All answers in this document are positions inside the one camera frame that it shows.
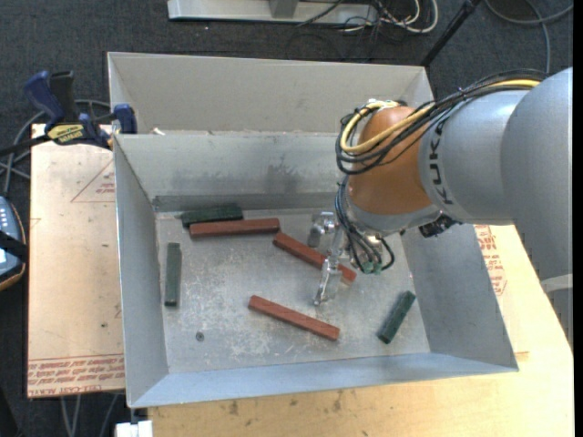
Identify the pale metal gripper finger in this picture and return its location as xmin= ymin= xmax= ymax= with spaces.
xmin=326 ymin=266 xmax=343 ymax=301
xmin=312 ymin=260 xmax=334 ymax=306

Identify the red-brown flat block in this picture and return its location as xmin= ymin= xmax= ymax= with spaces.
xmin=271 ymin=231 xmax=358 ymax=284
xmin=248 ymin=294 xmax=342 ymax=342
xmin=189 ymin=218 xmax=281 ymax=239

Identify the grey metal bin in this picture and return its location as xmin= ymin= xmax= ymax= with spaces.
xmin=107 ymin=51 xmax=519 ymax=409

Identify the dark green flat block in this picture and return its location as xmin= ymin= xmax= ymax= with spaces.
xmin=376 ymin=290 xmax=417 ymax=345
xmin=164 ymin=242 xmax=183 ymax=308
xmin=180 ymin=202 xmax=244 ymax=229

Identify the brown cardboard board red print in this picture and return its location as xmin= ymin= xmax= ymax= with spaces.
xmin=26 ymin=123 xmax=532 ymax=400

